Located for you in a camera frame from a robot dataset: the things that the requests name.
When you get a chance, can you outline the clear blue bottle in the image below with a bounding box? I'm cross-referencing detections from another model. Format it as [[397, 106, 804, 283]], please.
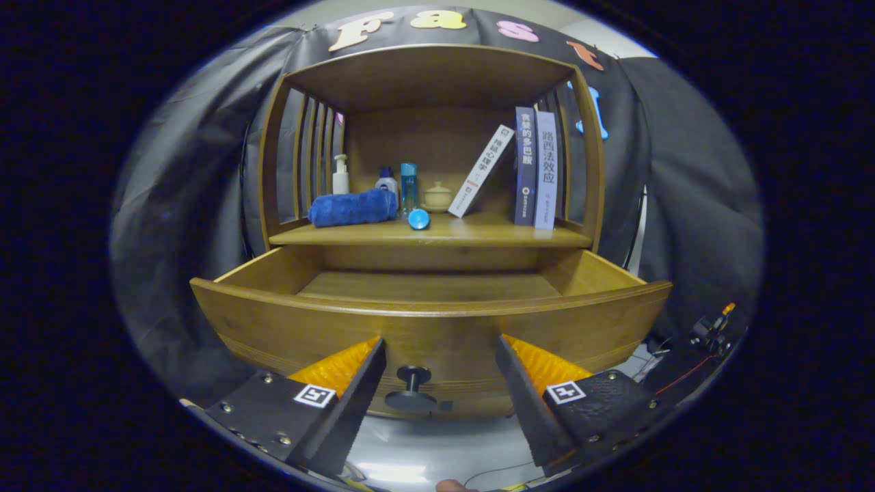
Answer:
[[400, 162, 418, 214]]

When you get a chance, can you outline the wooden countertop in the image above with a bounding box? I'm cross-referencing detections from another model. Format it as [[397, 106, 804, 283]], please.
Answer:
[[269, 212, 594, 248]]

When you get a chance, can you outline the tangle of wires and electronics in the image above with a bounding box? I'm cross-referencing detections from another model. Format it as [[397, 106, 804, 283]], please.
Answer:
[[629, 303, 739, 397]]

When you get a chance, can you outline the dark navy book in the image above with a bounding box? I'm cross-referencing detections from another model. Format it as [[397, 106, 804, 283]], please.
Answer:
[[513, 106, 539, 227]]

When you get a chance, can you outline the blue folded towel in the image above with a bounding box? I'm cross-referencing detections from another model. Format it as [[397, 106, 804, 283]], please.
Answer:
[[308, 189, 399, 228]]

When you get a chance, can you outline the white book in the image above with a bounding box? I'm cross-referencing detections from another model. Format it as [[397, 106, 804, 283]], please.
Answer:
[[448, 124, 515, 219]]

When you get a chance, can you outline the wooden drawer with black knob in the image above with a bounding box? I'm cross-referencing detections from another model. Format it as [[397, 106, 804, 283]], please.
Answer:
[[189, 246, 674, 419]]

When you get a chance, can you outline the lavender book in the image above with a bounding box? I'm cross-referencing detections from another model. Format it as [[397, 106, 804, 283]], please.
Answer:
[[534, 111, 559, 231]]

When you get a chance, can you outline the black backdrop cloth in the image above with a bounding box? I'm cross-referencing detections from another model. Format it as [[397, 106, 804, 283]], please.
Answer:
[[109, 7, 765, 404]]

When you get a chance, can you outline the wooden cabinet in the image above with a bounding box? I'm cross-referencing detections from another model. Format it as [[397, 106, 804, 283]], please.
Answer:
[[258, 43, 608, 274]]

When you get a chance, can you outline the cream lidded teacup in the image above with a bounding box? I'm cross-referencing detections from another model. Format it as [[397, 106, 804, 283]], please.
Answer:
[[421, 180, 455, 213]]

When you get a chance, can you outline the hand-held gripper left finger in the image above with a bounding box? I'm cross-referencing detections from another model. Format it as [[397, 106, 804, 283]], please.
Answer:
[[204, 337, 388, 480]]

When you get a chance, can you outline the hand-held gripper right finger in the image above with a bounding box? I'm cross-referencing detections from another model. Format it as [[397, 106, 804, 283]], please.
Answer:
[[495, 333, 677, 479]]

